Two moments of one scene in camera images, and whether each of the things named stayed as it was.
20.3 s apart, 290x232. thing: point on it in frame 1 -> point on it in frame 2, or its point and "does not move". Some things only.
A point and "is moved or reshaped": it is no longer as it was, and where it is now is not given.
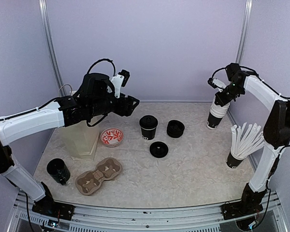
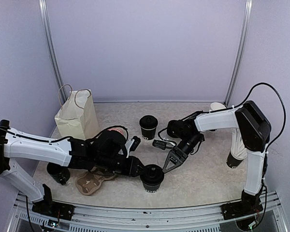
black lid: [148, 122] does not move
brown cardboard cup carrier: [90, 182] does not move
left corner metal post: [46, 23] does not move
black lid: [158, 149] -> [152, 174]
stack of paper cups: [217, 112] is moved or reshaped
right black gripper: [224, 101] -> [177, 156]
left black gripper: [126, 102] -> [135, 163]
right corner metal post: [247, 15] does not move
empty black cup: [58, 170] does not move
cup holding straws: [232, 162] does not move
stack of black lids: [175, 128] does not move
